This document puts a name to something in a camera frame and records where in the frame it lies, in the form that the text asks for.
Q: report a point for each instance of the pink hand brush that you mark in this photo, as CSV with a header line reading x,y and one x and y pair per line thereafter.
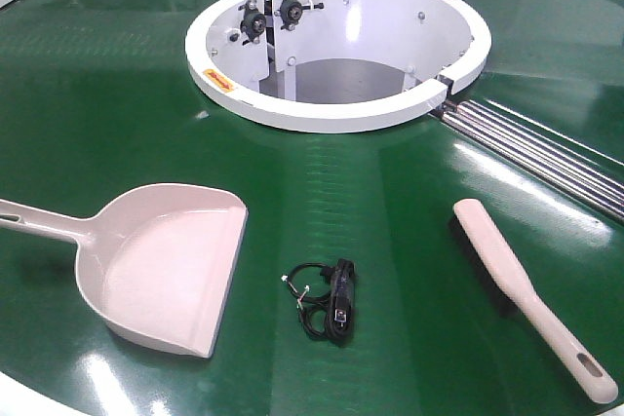
x,y
508,274

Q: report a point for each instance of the white central ring housing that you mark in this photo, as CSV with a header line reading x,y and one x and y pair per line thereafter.
x,y
440,47

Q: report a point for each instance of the black bearing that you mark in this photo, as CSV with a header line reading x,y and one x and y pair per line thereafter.
x,y
253,23
292,11

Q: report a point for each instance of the pink plastic dustpan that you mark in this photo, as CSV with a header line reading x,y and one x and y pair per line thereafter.
x,y
155,263

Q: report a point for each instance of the black bearing right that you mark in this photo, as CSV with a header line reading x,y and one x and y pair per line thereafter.
x,y
292,11

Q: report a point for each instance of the steel rollers right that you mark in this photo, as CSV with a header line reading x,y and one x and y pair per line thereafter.
x,y
547,159

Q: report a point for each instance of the black bearing left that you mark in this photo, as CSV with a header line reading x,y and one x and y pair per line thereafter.
x,y
253,23

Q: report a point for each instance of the orange warning sticker front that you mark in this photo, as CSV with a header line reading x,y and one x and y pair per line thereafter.
x,y
221,81

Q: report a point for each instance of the green conveyor belt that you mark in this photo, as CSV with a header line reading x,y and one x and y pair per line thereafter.
x,y
341,192

